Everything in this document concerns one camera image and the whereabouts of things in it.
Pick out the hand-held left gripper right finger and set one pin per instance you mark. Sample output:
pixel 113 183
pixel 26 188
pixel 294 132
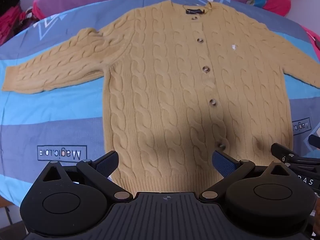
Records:
pixel 223 165

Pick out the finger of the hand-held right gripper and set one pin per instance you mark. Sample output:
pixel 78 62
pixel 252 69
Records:
pixel 314 140
pixel 287 153

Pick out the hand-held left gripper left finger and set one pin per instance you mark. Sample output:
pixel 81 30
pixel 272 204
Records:
pixel 108 163

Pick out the person's right forearm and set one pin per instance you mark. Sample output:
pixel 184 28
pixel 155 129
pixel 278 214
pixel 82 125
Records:
pixel 317 212

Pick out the red clothes pile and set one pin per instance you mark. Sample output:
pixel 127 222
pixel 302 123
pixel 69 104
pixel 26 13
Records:
pixel 11 26

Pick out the blue grey striped bedsheet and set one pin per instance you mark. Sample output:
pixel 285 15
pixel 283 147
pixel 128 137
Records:
pixel 62 110

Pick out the pink red cloth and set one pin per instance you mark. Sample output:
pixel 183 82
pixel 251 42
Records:
pixel 313 40

